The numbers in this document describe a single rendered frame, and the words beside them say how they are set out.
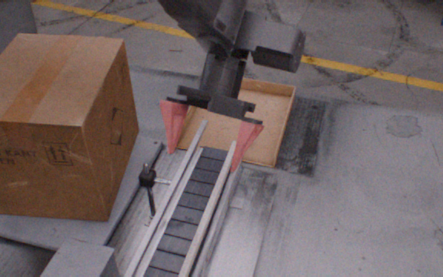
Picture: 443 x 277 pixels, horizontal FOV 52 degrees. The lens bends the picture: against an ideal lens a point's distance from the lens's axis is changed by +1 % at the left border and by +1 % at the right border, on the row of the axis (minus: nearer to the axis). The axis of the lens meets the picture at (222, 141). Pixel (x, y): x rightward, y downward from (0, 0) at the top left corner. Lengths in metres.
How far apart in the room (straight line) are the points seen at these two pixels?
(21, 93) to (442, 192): 0.93
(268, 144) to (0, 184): 0.62
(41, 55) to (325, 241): 0.71
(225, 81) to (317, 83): 2.29
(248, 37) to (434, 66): 2.73
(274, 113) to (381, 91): 1.71
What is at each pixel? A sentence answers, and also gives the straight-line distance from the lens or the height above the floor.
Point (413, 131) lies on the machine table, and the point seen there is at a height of 0.83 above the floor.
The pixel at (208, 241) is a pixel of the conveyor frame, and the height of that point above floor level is 0.88.
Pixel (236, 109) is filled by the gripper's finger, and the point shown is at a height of 1.25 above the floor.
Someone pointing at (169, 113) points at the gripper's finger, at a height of 1.23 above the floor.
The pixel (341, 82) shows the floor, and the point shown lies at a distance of 2.93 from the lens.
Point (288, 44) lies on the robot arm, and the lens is 0.59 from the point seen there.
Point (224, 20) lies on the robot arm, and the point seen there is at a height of 1.37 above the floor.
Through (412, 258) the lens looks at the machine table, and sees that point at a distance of 1.03.
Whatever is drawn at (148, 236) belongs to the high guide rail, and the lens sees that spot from 0.83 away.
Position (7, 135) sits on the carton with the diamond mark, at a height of 1.09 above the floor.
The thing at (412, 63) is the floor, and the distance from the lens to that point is 3.26.
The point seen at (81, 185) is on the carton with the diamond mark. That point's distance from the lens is 0.94.
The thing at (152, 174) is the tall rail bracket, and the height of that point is 0.97.
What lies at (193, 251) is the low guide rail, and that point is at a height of 0.92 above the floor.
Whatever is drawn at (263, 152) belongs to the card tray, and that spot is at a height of 0.83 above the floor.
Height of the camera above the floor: 1.63
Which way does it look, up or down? 42 degrees down
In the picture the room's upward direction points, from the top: straight up
